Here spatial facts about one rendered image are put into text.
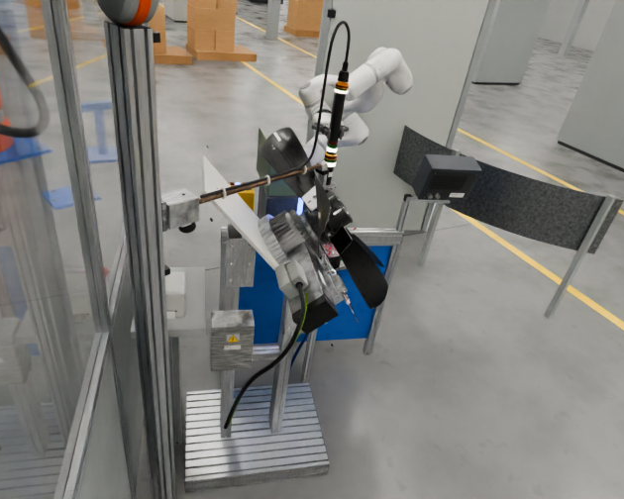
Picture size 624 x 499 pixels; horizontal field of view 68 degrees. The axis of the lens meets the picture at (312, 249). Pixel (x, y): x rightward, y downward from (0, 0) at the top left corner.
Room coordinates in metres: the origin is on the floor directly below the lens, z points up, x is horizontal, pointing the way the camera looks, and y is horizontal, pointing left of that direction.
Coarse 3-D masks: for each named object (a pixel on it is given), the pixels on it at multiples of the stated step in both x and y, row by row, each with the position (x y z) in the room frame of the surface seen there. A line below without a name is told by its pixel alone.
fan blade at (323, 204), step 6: (318, 180) 1.25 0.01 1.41; (318, 186) 1.22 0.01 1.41; (318, 192) 1.21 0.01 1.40; (324, 192) 1.28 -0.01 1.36; (318, 198) 1.19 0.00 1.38; (324, 198) 1.27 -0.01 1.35; (318, 204) 1.18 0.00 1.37; (324, 204) 1.25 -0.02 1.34; (318, 210) 1.16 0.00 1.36; (324, 210) 1.24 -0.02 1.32; (330, 210) 1.35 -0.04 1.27; (318, 216) 1.15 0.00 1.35; (324, 216) 1.24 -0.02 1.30; (318, 222) 1.14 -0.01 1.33; (324, 222) 1.27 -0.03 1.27; (318, 228) 1.14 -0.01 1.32; (324, 228) 1.30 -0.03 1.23; (318, 234) 1.13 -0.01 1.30; (318, 240) 1.12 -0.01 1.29; (318, 246) 1.12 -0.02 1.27; (318, 252) 1.11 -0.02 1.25
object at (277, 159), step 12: (276, 132) 1.52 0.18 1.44; (288, 132) 1.58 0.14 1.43; (264, 144) 1.44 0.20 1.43; (276, 144) 1.48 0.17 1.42; (288, 144) 1.53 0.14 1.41; (300, 144) 1.58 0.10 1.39; (264, 156) 1.41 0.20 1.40; (276, 156) 1.45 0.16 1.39; (288, 156) 1.48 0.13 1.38; (300, 156) 1.53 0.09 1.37; (276, 168) 1.42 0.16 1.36; (288, 168) 1.46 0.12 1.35; (288, 180) 1.43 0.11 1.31; (300, 180) 1.46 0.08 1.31; (312, 180) 1.50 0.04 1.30; (300, 192) 1.44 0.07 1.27
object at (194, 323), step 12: (192, 276) 1.42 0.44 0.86; (204, 276) 1.43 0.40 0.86; (192, 288) 1.34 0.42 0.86; (204, 288) 1.35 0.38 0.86; (192, 300) 1.28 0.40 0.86; (204, 300) 1.29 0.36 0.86; (192, 312) 1.22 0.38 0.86; (204, 312) 1.22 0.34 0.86; (132, 324) 1.11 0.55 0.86; (168, 324) 1.14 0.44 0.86; (180, 324) 1.15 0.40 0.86; (192, 324) 1.16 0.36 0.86; (204, 324) 1.17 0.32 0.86; (132, 336) 1.08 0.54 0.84; (168, 336) 1.11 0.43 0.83; (180, 336) 1.12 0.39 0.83
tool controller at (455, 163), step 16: (432, 160) 2.05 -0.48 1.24; (448, 160) 2.08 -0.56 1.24; (464, 160) 2.11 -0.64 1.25; (416, 176) 2.11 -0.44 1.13; (432, 176) 2.00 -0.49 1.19; (448, 176) 2.02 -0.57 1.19; (464, 176) 2.04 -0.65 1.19; (416, 192) 2.07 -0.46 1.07; (432, 192) 2.04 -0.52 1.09; (448, 192) 2.06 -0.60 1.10; (464, 192) 2.08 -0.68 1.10
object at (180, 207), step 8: (168, 192) 1.08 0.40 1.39; (176, 192) 1.09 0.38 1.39; (184, 192) 1.09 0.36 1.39; (168, 200) 1.04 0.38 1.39; (176, 200) 1.04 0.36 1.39; (184, 200) 1.05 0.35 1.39; (192, 200) 1.06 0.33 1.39; (168, 208) 1.01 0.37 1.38; (176, 208) 1.02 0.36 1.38; (184, 208) 1.04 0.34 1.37; (192, 208) 1.06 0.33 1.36; (168, 216) 1.01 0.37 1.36; (176, 216) 1.02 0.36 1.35; (184, 216) 1.04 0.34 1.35; (192, 216) 1.06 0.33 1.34; (168, 224) 1.01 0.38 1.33; (176, 224) 1.02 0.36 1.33; (184, 224) 1.04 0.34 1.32
